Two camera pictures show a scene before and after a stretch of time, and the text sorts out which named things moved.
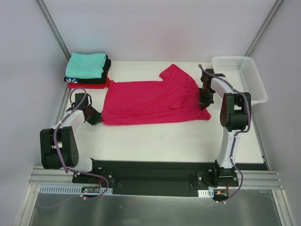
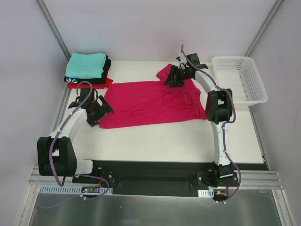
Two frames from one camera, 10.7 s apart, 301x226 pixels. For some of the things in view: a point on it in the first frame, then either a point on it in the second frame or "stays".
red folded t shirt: x=89 y=85 stays
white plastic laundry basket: x=244 y=75 stays
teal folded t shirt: x=81 y=65 stays
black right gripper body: x=204 y=98 to x=176 y=76
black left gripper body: x=94 y=115 to x=98 y=112
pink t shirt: x=174 y=98 stays
